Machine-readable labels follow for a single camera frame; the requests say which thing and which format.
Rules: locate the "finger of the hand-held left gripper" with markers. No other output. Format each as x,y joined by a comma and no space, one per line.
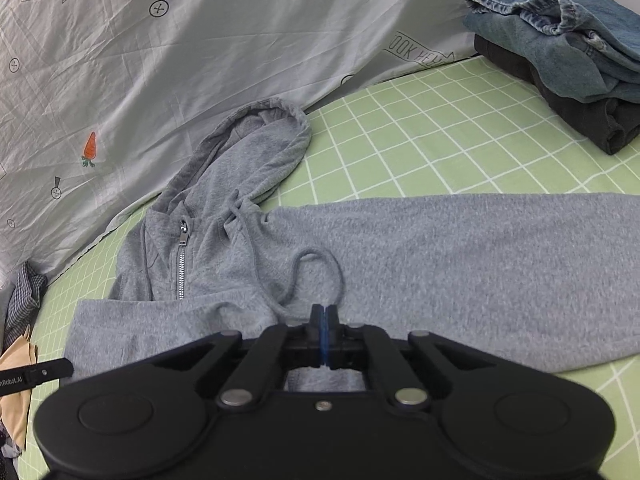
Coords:
50,371

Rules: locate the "grey zip hoodie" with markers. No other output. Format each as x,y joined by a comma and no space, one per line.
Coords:
450,270

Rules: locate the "blue checked shirt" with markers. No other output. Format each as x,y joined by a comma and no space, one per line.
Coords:
25,295

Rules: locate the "carrot printed grey sheet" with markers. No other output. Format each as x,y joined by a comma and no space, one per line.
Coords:
225,60

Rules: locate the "beige garment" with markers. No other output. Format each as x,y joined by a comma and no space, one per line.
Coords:
15,410

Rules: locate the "folded black pants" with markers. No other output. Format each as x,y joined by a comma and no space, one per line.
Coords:
590,120

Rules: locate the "green checked bed sheet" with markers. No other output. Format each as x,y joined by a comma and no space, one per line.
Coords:
425,135

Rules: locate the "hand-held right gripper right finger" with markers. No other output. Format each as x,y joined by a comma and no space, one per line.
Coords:
332,335

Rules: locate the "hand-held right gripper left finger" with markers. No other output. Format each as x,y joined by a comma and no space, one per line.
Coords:
318,335

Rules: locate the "folded blue jeans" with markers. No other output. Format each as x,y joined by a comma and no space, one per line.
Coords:
550,45

